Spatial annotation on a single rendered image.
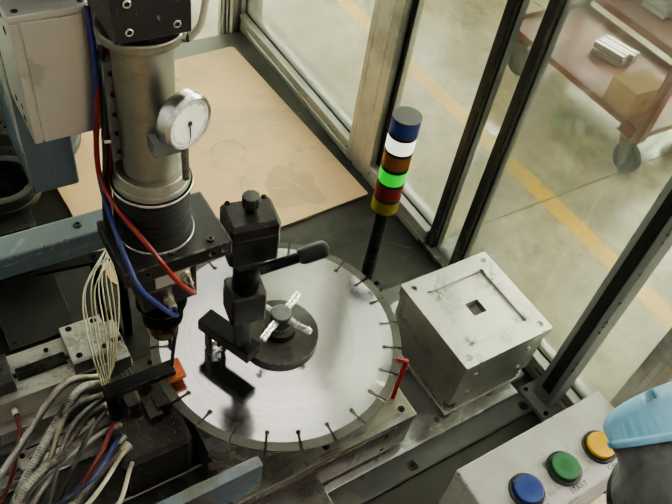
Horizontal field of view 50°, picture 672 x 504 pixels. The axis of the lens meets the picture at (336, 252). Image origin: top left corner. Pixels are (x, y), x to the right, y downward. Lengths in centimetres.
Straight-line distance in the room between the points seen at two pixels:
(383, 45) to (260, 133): 39
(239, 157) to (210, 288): 56
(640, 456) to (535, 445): 51
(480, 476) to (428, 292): 32
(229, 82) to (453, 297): 85
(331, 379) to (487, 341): 28
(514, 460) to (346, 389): 25
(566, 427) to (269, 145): 88
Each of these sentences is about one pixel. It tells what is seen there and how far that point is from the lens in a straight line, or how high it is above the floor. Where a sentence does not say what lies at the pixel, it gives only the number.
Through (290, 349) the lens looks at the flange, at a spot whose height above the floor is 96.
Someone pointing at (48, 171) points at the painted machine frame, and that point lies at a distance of 81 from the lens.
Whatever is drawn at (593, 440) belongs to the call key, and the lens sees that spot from 111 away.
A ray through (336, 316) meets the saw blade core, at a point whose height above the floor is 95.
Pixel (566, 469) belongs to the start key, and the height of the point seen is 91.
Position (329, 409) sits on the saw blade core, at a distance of 97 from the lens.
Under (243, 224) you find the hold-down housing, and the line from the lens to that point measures 74.
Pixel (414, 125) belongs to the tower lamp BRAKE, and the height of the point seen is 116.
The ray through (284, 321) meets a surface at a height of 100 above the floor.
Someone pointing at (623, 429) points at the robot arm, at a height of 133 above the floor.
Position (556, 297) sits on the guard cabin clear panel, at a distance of 123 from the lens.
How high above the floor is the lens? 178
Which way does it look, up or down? 48 degrees down
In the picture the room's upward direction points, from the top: 11 degrees clockwise
